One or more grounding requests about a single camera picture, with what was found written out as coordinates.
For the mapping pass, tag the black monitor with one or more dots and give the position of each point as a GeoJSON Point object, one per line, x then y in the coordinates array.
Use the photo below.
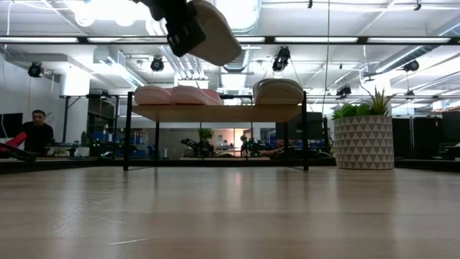
{"type": "Point", "coordinates": [10, 125]}

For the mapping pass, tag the red tube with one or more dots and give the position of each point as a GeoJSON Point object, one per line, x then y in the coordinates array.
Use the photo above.
{"type": "Point", "coordinates": [16, 140]}

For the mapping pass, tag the background black robot arm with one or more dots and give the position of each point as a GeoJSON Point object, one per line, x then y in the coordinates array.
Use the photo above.
{"type": "Point", "coordinates": [196, 147]}

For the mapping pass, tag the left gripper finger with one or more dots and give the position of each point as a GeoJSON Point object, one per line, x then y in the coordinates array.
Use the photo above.
{"type": "Point", "coordinates": [185, 36]}

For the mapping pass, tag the black metal table frame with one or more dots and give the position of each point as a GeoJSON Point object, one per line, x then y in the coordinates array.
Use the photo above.
{"type": "Point", "coordinates": [72, 163]}

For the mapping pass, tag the wooden shelf with black legs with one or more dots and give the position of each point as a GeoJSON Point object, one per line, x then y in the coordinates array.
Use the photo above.
{"type": "Point", "coordinates": [215, 113]}

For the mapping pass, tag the potted succulent in patterned pot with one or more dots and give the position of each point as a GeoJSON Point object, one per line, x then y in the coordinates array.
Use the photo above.
{"type": "Point", "coordinates": [363, 140]}

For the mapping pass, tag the background green plant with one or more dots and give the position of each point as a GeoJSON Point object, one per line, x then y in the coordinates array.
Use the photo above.
{"type": "Point", "coordinates": [205, 134]}

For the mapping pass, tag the grey rubber slide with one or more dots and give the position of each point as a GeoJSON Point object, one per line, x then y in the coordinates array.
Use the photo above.
{"type": "Point", "coordinates": [278, 93]}
{"type": "Point", "coordinates": [219, 36]}

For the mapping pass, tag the black room partition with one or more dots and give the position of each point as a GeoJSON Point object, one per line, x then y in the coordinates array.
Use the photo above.
{"type": "Point", "coordinates": [424, 136]}

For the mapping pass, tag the person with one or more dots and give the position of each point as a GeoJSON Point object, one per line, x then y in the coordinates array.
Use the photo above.
{"type": "Point", "coordinates": [37, 135]}
{"type": "Point", "coordinates": [244, 145]}
{"type": "Point", "coordinates": [275, 149]}

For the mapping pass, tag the black ceiling spotlight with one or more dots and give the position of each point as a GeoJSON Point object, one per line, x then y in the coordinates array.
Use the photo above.
{"type": "Point", "coordinates": [344, 90]}
{"type": "Point", "coordinates": [157, 64]}
{"type": "Point", "coordinates": [35, 69]}
{"type": "Point", "coordinates": [281, 59]}
{"type": "Point", "coordinates": [411, 65]}

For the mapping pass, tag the black ceiling light rail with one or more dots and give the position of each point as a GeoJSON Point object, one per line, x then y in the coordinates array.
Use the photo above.
{"type": "Point", "coordinates": [267, 39]}

